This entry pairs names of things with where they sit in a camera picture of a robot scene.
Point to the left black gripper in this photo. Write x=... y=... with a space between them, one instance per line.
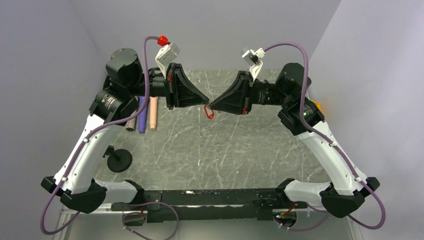
x=179 y=90

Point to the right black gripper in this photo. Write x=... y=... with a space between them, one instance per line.
x=237 y=99

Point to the red key tag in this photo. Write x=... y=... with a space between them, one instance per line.
x=209 y=112

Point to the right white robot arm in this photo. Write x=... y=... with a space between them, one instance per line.
x=342 y=195

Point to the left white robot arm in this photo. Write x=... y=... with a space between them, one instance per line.
x=126 y=80

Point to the peach marker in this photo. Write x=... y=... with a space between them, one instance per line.
x=153 y=111

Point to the purple marker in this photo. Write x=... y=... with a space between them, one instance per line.
x=142 y=119

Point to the yellow bin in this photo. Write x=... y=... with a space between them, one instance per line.
x=318 y=105

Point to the black round stand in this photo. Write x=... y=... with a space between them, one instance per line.
x=118 y=160

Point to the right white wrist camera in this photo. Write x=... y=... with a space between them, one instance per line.
x=254 y=60

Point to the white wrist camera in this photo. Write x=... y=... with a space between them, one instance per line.
x=254 y=60
x=166 y=55

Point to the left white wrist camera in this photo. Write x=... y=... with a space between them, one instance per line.
x=166 y=55

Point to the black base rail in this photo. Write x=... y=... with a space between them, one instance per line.
x=215 y=204

